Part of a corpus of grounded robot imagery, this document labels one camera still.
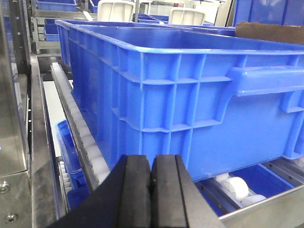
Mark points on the brown cardboard piece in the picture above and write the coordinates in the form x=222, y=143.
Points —
x=270, y=32

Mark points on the blue bin right lower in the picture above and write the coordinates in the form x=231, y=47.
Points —
x=263, y=181

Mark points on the white roller track right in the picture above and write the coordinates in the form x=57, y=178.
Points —
x=227, y=193

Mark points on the white plastic chair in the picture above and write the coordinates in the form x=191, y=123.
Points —
x=186, y=16
x=115, y=10

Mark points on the stainless steel side frame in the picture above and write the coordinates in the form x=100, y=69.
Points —
x=28, y=181

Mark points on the blue bin centre lower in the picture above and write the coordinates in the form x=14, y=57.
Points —
x=78, y=189

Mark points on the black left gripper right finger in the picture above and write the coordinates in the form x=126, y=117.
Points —
x=176, y=201

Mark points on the large blue plastic crate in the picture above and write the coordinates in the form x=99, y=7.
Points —
x=222, y=103

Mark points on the white roller track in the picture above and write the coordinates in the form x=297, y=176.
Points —
x=92, y=162
x=227, y=193

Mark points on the white roller track left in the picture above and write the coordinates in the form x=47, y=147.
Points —
x=92, y=162

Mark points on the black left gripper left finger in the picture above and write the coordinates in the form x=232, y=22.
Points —
x=121, y=201

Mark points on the blue bin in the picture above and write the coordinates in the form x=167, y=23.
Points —
x=263, y=181
x=78, y=189

